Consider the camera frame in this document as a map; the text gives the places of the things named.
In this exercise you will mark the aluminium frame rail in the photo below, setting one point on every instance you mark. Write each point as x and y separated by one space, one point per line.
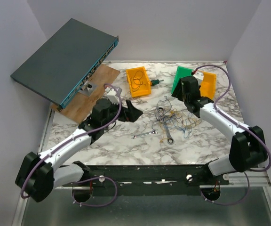
256 179

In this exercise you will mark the green stubby screwdriver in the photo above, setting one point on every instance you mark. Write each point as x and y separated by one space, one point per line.
155 82

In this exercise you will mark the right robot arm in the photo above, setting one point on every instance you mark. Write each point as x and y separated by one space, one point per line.
247 143

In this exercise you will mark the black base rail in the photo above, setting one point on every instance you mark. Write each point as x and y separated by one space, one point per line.
127 180

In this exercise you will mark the green plastic bin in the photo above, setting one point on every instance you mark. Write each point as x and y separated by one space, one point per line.
180 73

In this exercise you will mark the large ratchet wrench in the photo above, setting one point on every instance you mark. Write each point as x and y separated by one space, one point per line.
164 125

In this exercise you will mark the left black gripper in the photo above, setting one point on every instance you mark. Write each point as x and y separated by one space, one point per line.
130 114

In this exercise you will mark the dark grey network switch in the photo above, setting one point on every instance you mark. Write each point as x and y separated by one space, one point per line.
65 62

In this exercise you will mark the plywood board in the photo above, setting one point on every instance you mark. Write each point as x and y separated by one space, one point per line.
83 102

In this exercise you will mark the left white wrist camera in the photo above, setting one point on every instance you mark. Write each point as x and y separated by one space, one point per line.
111 94

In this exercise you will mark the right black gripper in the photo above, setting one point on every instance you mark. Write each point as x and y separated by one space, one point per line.
179 87

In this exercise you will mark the yellow plastic bin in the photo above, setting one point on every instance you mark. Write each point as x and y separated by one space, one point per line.
208 85
139 83

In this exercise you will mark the metal bracket with knob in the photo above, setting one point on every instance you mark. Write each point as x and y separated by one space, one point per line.
88 88

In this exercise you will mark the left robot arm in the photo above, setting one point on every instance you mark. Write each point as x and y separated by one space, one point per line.
62 153

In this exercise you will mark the small combination wrench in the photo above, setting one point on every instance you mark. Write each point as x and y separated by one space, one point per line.
154 131

